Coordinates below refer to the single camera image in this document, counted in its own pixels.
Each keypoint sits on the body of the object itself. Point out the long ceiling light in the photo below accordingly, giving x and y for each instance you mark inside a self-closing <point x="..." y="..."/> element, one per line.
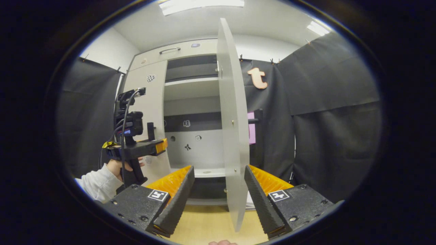
<point x="318" y="29"/>
<point x="201" y="5"/>

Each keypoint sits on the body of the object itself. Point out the white cabinet shelf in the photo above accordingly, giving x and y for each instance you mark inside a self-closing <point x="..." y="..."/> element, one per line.
<point x="190" y="88"/>
<point x="214" y="172"/>

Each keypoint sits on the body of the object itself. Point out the grey shoe cabinet door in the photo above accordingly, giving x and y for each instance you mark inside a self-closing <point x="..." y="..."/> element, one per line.
<point x="150" y="102"/>
<point x="235" y="136"/>

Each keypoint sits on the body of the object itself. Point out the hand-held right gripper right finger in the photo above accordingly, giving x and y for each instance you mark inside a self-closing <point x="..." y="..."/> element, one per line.
<point x="260" y="200"/>

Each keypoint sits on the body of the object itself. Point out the grey cabinet drawer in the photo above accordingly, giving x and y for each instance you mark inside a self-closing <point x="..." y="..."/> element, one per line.
<point x="204" y="49"/>

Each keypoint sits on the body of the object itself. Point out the grey double-door shoe cabinet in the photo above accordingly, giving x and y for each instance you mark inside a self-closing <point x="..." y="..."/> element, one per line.
<point x="194" y="102"/>

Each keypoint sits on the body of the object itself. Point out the black backdrop cloth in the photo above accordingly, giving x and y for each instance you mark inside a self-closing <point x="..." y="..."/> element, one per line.
<point x="333" y="136"/>

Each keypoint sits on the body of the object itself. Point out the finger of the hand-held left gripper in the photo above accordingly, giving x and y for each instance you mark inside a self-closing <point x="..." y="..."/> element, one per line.
<point x="161" y="146"/>

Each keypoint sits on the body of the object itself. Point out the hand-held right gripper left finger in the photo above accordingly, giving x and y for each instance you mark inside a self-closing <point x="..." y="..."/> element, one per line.
<point x="177" y="200"/>

